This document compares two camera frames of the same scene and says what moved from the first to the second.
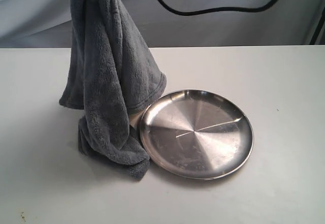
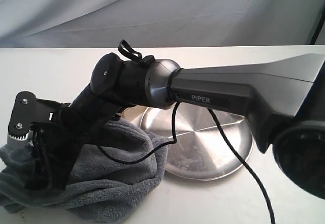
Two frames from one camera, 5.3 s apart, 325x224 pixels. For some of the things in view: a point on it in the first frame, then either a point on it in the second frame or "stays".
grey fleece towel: [111, 73] -> [117, 173]
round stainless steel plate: [198, 133] stays
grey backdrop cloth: [36, 13] stays
